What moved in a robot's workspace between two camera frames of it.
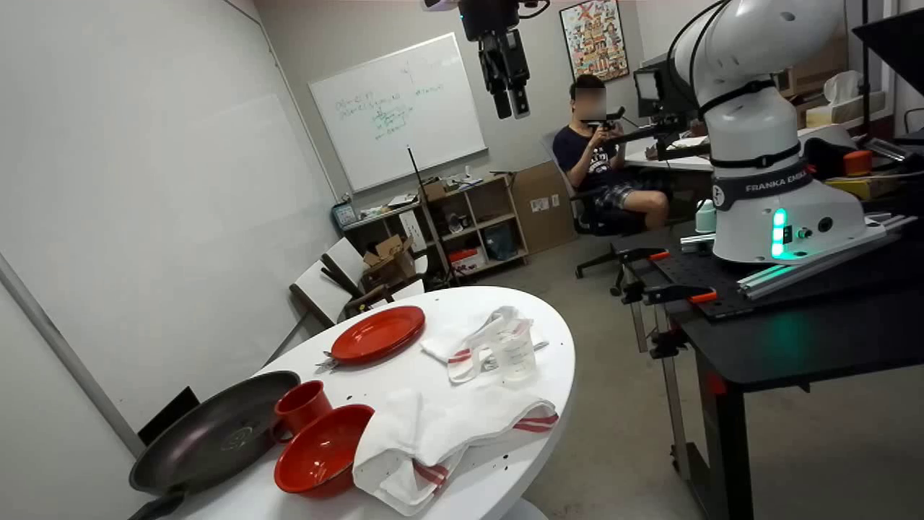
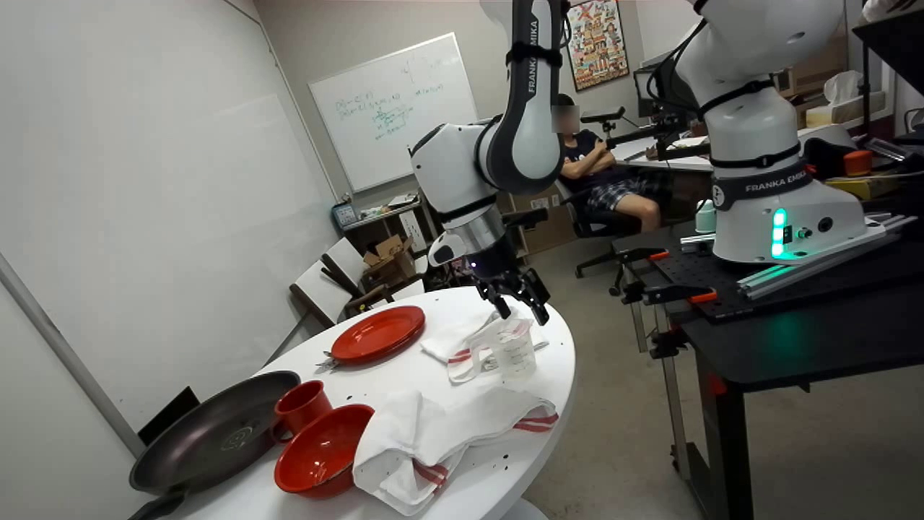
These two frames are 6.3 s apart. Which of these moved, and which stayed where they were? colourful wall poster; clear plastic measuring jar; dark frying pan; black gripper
Moved: black gripper
Stayed: colourful wall poster; dark frying pan; clear plastic measuring jar
